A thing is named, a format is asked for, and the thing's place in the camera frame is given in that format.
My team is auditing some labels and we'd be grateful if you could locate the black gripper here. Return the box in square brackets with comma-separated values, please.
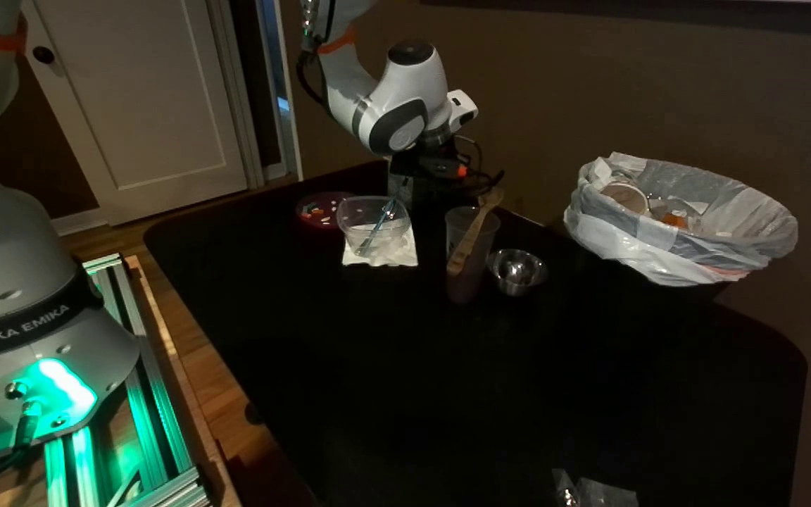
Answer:
[386, 139, 484, 220]

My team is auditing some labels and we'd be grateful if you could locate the clear plastic bowl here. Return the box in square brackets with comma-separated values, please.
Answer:
[332, 191, 414, 258]

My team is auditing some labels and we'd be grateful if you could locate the pale blue plastic utensil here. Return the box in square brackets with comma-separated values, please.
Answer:
[362, 196, 403, 257]

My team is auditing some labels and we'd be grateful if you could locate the wooden spoon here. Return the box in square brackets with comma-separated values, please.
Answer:
[446, 182, 511, 282]

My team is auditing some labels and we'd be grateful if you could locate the white paper napkin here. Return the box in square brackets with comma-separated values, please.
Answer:
[339, 223, 424, 270]

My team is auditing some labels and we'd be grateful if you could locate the red round plate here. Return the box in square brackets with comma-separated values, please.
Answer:
[297, 188, 358, 235]

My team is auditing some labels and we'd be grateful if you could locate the small metal measuring cup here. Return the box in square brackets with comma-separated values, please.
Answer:
[487, 244, 553, 299]

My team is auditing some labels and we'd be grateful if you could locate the brown paper trash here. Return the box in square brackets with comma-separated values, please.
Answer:
[601, 181, 653, 220]

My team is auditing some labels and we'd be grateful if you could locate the white plastic trash bag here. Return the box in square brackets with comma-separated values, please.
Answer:
[560, 149, 802, 291]

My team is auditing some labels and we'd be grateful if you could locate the white door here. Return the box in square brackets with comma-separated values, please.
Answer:
[0, 0, 267, 227]

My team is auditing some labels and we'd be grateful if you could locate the wooden board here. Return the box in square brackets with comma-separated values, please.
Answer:
[121, 250, 246, 507]

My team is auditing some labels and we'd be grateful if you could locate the crumpled clear plastic wrapper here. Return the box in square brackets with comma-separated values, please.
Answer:
[549, 465, 646, 507]

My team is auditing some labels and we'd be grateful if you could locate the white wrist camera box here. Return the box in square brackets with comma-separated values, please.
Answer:
[442, 87, 481, 132]

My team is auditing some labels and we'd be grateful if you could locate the white door frame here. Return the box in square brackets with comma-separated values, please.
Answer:
[256, 0, 307, 185]

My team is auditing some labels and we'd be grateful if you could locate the aluminium extrusion frame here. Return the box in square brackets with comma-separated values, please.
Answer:
[37, 250, 214, 507]

